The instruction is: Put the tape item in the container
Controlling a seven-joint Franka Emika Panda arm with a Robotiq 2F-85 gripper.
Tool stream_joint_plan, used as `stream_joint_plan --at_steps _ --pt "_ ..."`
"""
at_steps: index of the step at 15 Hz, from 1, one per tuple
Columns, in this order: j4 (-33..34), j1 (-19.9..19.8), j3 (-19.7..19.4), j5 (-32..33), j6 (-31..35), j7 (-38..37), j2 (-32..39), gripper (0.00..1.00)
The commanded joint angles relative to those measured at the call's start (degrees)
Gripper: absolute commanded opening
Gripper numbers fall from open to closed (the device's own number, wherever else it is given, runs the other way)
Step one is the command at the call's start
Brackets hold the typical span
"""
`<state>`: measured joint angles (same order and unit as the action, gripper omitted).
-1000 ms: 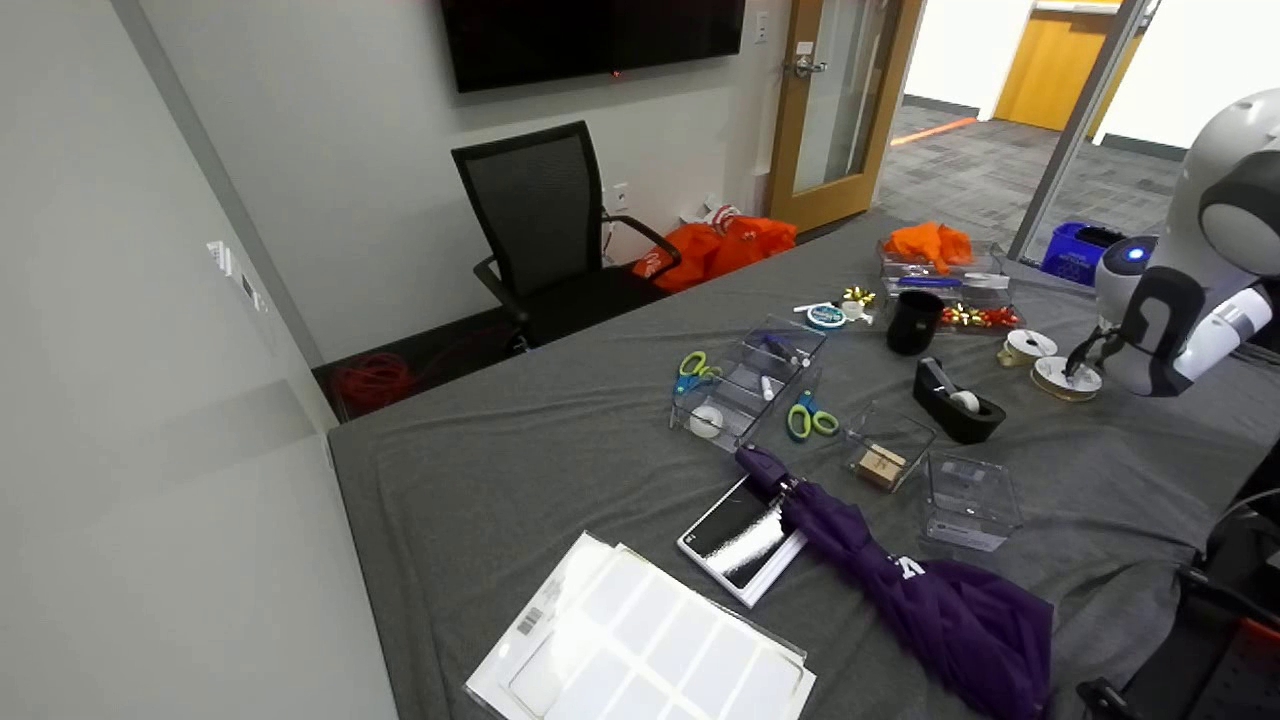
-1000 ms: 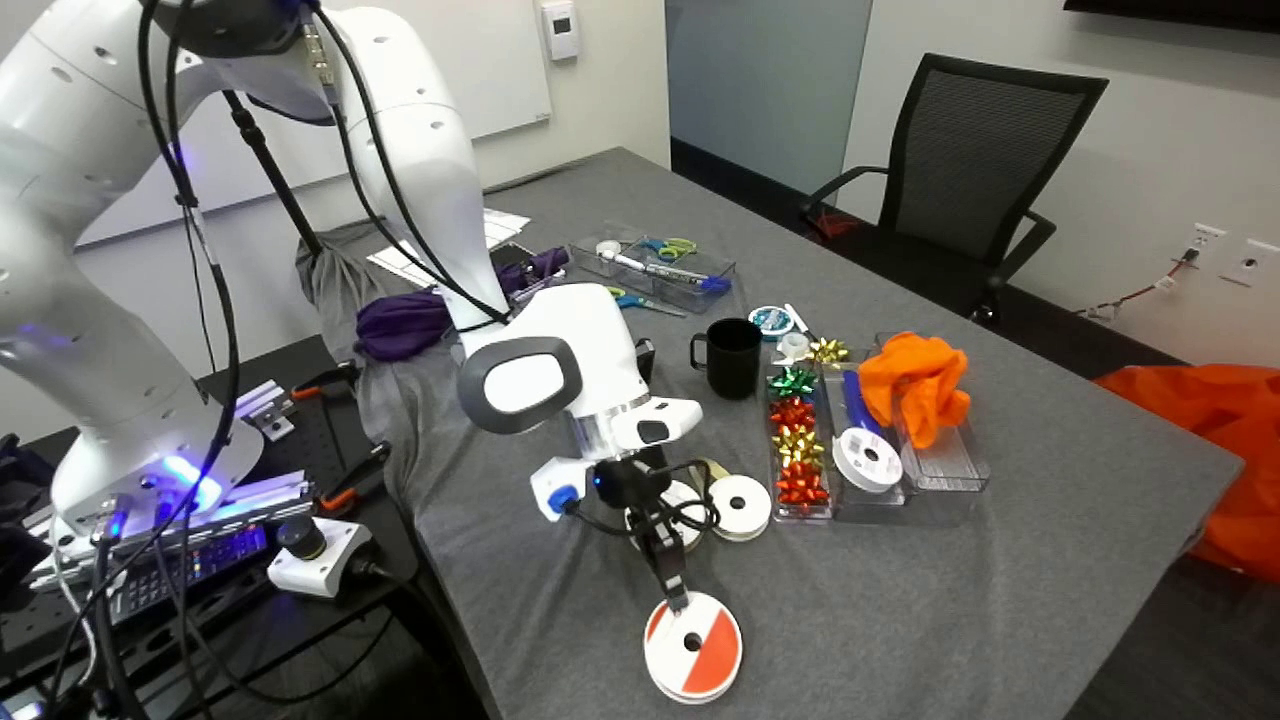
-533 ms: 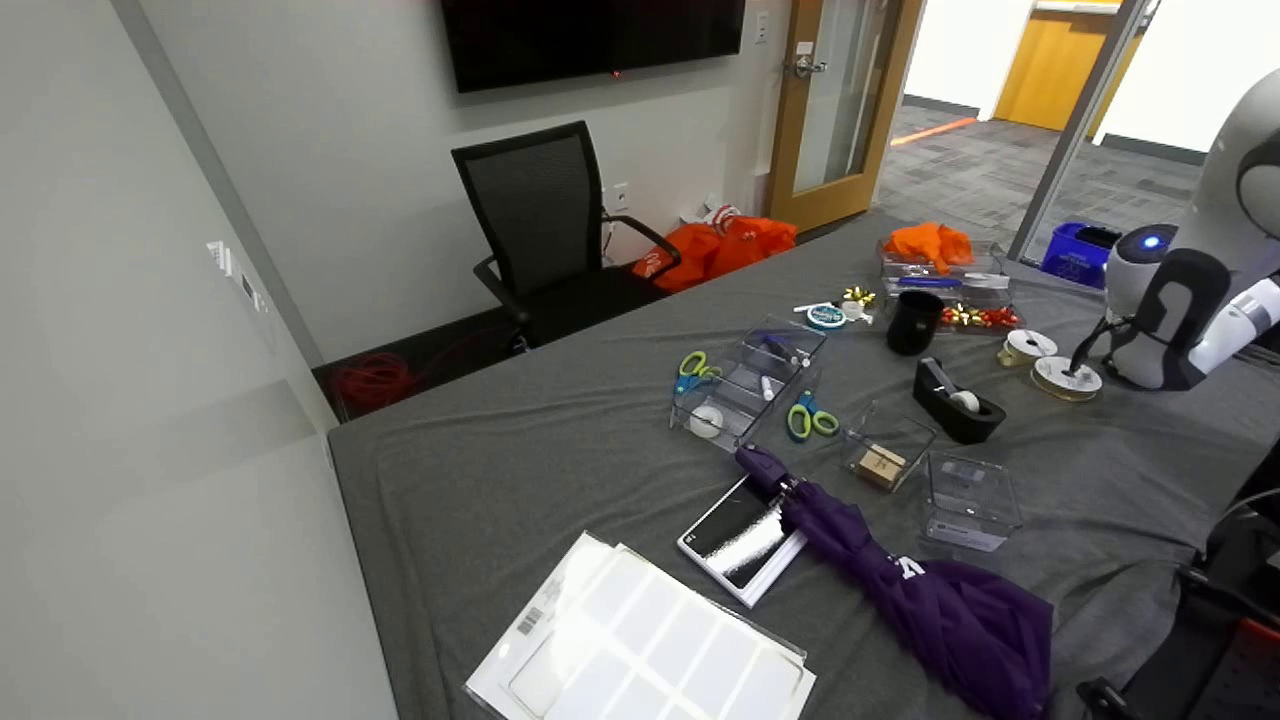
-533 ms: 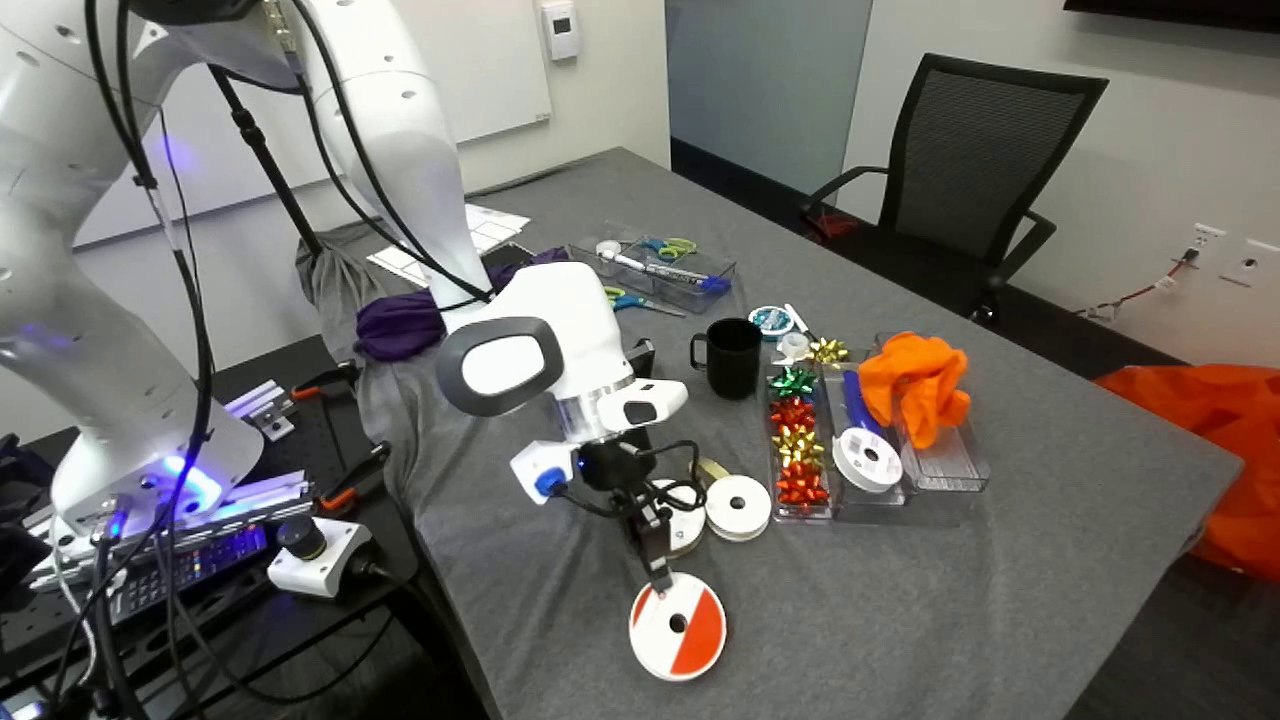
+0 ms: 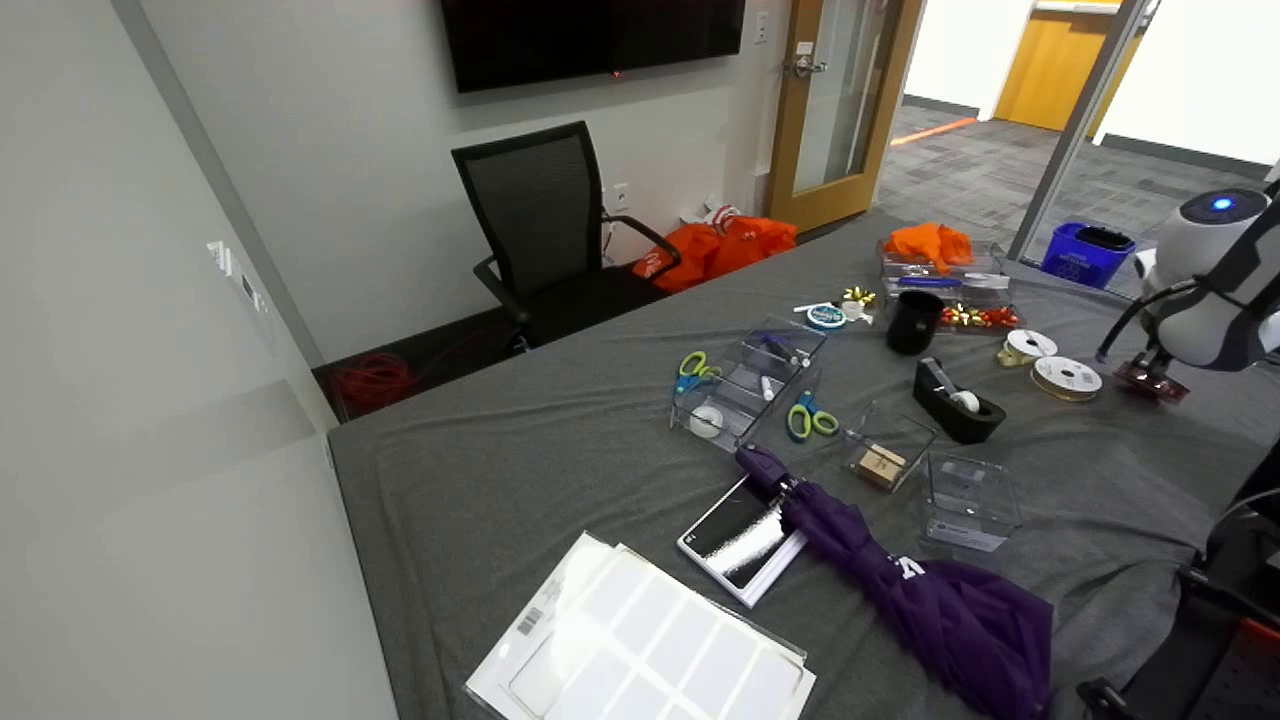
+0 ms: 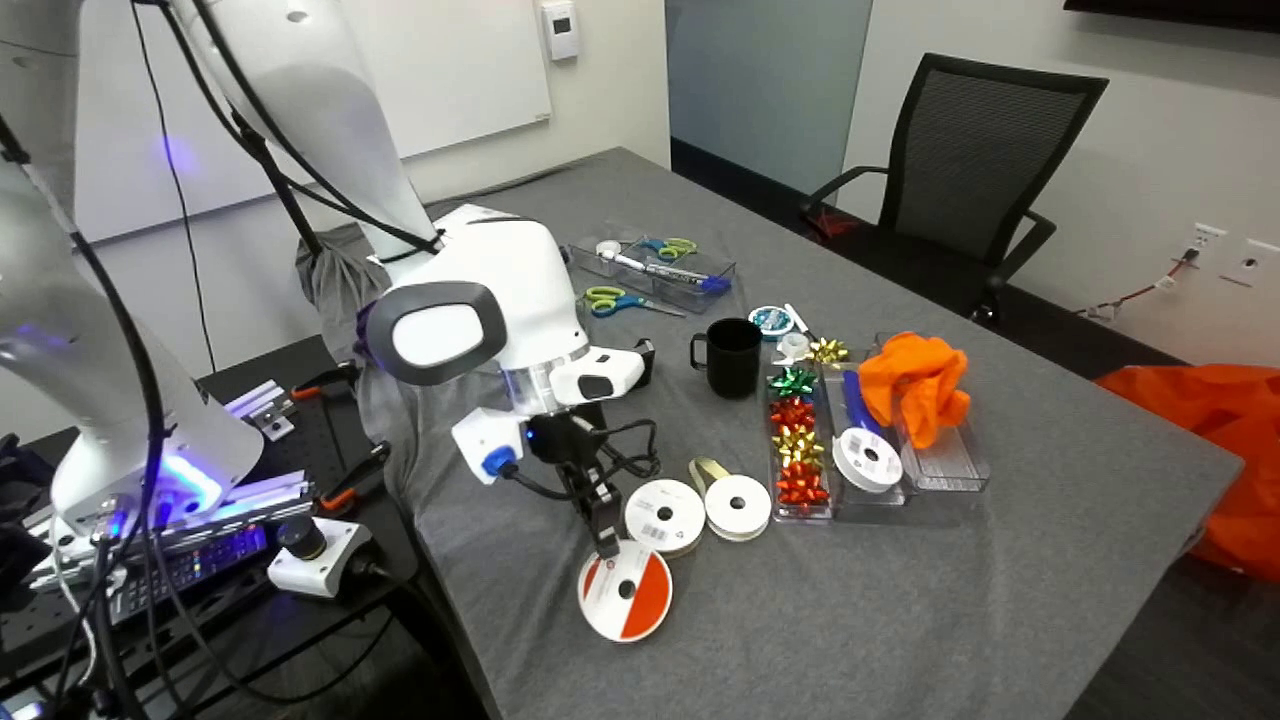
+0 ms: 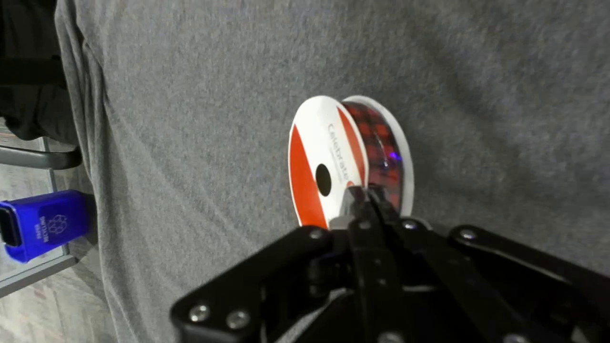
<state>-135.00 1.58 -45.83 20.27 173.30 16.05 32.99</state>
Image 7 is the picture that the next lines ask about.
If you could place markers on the gray metal partition post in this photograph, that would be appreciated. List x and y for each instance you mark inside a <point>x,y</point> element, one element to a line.
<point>30,275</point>

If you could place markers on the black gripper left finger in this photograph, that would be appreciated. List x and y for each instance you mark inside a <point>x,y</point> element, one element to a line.
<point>286,286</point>

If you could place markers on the gray tablecloth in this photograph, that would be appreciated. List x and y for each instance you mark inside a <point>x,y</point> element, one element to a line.
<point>190,96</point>

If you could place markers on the blue recycling bin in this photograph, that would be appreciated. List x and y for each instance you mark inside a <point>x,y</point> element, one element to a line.
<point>43,221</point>

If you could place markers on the black chair with gray armrest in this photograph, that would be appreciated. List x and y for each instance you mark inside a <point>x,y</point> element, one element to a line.
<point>28,77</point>

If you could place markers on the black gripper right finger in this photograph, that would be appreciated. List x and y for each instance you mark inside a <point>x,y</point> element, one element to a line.
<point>482,286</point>

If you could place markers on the red and white ribbon spool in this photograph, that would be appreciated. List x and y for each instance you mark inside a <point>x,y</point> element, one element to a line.
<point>310,183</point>

